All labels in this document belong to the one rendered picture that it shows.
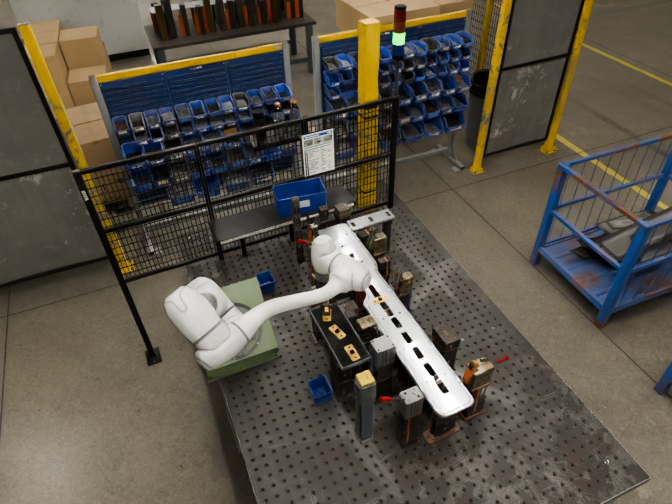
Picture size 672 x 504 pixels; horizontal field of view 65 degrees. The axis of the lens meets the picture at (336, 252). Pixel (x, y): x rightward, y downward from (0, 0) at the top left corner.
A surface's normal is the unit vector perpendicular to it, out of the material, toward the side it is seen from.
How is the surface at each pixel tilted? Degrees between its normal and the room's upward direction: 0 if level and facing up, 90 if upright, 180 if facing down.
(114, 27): 90
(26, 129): 91
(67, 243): 89
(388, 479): 0
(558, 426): 0
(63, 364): 0
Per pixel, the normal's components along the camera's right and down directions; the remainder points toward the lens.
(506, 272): -0.03, -0.75
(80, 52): 0.32, 0.62
